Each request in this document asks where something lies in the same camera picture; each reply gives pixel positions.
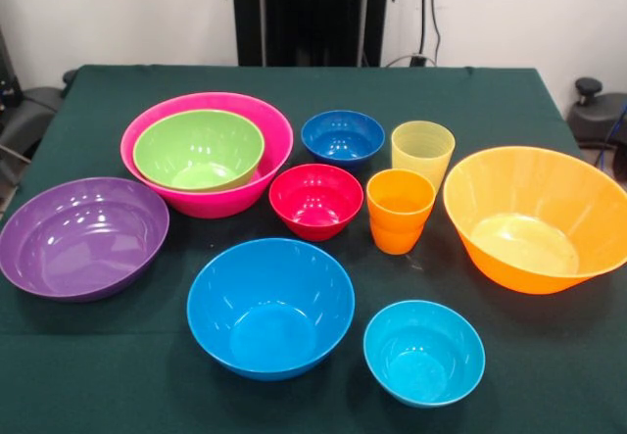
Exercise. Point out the medium blue plastic bowl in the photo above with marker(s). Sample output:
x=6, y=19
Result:
x=269, y=306

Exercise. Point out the purple plastic bowl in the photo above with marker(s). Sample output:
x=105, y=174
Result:
x=83, y=238

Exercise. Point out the dark green tablecloth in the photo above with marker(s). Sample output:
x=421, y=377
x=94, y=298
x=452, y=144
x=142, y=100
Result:
x=514, y=110

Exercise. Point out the small light blue bowl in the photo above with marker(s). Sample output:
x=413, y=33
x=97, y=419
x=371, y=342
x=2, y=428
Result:
x=423, y=355

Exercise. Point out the small dark blue bowl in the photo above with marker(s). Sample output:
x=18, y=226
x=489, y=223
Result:
x=343, y=140

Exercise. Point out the small red plastic bowl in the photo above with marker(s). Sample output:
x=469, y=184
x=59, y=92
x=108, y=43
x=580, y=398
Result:
x=316, y=204

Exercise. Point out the green plastic bowl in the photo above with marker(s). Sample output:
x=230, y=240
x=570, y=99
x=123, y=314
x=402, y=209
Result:
x=196, y=145

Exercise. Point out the black equipment box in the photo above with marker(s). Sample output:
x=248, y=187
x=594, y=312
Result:
x=7, y=71

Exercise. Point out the large pink plastic bowl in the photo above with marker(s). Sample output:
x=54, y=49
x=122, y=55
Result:
x=275, y=132

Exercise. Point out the black pedestal leg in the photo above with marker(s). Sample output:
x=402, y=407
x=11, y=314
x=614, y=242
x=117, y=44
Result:
x=29, y=110
x=595, y=115

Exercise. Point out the large orange plastic bowl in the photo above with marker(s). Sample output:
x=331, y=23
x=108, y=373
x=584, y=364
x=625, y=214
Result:
x=529, y=199

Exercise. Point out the orange plastic cup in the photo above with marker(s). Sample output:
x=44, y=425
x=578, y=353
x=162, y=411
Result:
x=399, y=204
x=397, y=243

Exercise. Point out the yellow plastic cup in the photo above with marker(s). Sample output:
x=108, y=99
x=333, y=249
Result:
x=423, y=152

